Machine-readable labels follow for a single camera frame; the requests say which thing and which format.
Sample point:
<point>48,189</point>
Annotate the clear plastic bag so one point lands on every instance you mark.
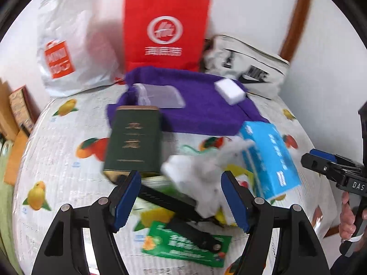
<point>163,96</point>

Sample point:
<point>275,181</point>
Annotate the person's right forearm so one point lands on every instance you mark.
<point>349,266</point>

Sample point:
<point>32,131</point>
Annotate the white sponge block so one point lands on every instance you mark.
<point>230,91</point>

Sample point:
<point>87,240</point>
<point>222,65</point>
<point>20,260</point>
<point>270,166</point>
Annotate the red paper bag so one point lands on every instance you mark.
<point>166,8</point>

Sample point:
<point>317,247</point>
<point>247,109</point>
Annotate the pale green cloth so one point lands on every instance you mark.
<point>7,206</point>

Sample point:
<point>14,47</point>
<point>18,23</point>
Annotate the yellow and black sports pouch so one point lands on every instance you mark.
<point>189,232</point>

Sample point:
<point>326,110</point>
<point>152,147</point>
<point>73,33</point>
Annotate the dark green box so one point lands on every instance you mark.
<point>132,143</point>

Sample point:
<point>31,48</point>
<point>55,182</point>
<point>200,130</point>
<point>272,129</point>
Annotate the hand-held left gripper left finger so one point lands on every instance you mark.
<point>126,200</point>

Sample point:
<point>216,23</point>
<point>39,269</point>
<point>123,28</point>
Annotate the person's right hand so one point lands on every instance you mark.
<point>347,220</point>

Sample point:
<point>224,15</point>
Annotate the white sports bag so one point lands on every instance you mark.
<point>258,57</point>

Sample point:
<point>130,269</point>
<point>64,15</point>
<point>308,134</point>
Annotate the purple towel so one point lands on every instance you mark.
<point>206,111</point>

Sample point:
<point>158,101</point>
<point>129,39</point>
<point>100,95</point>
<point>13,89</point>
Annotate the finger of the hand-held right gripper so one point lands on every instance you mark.
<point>312,161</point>
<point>324,154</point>

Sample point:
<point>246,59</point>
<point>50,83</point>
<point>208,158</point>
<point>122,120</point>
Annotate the curved wooden frame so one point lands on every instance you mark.
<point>298,20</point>

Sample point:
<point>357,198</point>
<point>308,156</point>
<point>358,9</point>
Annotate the grey white glove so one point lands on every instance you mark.
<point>232,149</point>
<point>186,172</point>

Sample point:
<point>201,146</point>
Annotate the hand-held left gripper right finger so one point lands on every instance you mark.
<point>233,203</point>

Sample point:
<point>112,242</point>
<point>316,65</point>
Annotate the pale green tissue packet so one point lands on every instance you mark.
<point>156,185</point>

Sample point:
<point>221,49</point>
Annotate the blue cardboard box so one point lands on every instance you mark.
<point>269,160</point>

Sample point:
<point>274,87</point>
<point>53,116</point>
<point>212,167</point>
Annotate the brown cardboard box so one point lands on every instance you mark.
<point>21,108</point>

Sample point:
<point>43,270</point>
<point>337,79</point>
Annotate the white plastic bag orange label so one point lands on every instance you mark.
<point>86,34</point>

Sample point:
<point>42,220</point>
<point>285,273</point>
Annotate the bright green packet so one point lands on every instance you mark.
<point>160,242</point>

